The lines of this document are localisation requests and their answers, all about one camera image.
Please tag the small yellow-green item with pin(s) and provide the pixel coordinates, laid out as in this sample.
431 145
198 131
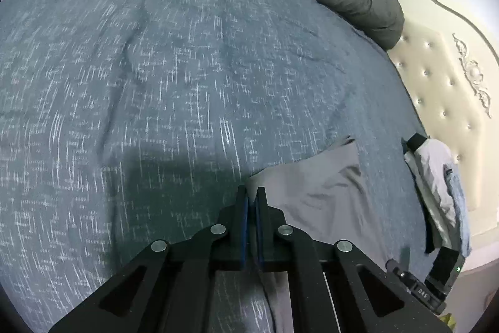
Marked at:
448 320

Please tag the blue speckled bedspread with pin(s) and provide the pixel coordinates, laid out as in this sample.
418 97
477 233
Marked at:
156 83

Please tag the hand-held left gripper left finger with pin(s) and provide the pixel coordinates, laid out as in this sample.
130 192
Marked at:
245 235

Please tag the cream tufted headboard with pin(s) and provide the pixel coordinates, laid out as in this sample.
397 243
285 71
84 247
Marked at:
440 83

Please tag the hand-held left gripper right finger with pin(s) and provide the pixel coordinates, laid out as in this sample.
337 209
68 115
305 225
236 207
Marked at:
257 235

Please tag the blue folded garment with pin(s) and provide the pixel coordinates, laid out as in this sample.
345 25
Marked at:
460 208

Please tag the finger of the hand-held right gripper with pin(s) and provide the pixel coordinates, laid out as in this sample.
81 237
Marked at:
395 268

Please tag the black folded garment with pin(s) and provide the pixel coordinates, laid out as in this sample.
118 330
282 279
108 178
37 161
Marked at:
415 142

